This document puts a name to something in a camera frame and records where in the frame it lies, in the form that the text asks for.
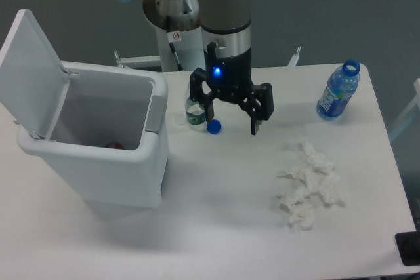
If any black device at edge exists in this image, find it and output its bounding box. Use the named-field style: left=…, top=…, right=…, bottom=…
left=395, top=231, right=419, bottom=266

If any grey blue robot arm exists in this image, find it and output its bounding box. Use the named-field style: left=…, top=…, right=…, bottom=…
left=167, top=0, right=274, bottom=134

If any small clear plastic bottle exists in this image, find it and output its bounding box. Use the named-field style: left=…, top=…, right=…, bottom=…
left=184, top=84, right=206, bottom=132

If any crumpled white tissue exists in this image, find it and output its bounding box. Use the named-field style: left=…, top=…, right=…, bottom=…
left=276, top=134, right=347, bottom=233

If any blue bottle cap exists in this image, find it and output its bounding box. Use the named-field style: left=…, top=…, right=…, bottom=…
left=206, top=119, right=222, bottom=135

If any white trash can lid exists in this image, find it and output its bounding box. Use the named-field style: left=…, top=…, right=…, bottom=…
left=1, top=9, right=79, bottom=140

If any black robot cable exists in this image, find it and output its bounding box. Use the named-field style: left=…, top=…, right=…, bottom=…
left=165, top=14, right=184, bottom=71

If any blue plastic drink bottle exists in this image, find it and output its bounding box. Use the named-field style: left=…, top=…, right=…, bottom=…
left=316, top=59, right=360, bottom=121

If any white bottle cap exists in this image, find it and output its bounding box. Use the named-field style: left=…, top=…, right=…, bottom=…
left=175, top=118, right=186, bottom=126

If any white trash can body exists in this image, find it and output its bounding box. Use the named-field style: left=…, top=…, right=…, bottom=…
left=17, top=62, right=169, bottom=208

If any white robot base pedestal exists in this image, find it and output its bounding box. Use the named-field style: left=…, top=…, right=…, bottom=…
left=113, top=0, right=208, bottom=72

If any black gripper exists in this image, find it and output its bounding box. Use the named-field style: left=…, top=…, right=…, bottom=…
left=190, top=41, right=274, bottom=135

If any white frame at right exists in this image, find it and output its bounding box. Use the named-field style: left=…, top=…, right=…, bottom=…
left=388, top=78, right=419, bottom=143

